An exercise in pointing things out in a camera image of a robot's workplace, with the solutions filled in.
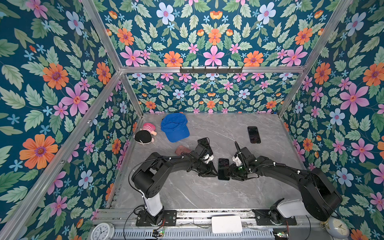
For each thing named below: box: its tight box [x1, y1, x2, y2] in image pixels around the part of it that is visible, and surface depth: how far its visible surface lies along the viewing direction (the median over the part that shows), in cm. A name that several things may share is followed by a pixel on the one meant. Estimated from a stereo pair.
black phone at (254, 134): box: [247, 126, 261, 144], surface depth 107 cm
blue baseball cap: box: [160, 113, 190, 143], surface depth 110 cm
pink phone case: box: [175, 144, 192, 156], surface depth 101 cm
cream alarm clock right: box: [320, 216, 350, 239], surface depth 69 cm
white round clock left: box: [90, 222, 115, 240], surface depth 69 cm
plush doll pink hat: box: [133, 122, 157, 145], surface depth 102 cm
